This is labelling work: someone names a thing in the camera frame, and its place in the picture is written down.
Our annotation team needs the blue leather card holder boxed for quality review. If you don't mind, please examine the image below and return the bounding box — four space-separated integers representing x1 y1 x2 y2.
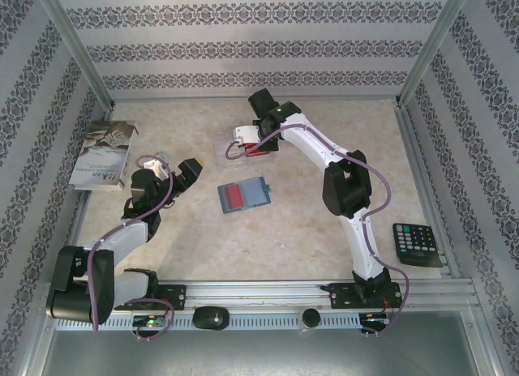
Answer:
217 176 272 215

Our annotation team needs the clear acrylic card stand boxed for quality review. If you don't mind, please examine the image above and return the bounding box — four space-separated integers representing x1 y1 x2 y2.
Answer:
213 128 277 173

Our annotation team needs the white paperback book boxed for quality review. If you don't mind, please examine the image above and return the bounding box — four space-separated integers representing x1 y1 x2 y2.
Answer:
68 120 139 191

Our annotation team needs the black oval device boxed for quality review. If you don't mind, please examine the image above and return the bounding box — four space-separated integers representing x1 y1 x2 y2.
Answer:
191 305 230 331

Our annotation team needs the black round knob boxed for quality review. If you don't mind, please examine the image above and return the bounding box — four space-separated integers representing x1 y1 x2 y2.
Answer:
299 308 322 333

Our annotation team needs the grey metal panel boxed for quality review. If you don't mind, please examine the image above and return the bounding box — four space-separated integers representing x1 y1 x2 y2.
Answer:
40 310 495 376

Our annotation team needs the black remote control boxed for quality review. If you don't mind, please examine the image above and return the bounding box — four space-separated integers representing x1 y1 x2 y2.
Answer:
392 222 443 268

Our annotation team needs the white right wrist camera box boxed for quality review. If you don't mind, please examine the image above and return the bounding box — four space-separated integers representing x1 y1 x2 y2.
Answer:
233 124 260 148

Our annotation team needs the aluminium side rail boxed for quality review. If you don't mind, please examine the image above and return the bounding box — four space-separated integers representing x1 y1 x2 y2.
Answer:
392 104 461 278
56 104 117 284

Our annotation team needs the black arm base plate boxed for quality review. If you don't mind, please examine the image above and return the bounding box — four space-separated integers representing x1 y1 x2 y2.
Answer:
113 284 187 312
328 281 402 310

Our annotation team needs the purple cable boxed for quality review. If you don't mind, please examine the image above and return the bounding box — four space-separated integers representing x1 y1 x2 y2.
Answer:
224 123 410 340
88 156 176 344

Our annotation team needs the long aluminium frame rail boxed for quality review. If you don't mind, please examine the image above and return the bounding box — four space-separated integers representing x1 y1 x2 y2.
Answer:
40 280 479 312

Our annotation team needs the aluminium frame post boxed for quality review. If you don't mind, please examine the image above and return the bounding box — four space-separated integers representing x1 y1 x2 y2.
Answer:
395 0 475 108
32 0 117 109

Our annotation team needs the slotted grey cable duct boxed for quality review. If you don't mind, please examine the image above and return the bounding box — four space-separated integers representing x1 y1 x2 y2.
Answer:
54 314 362 331

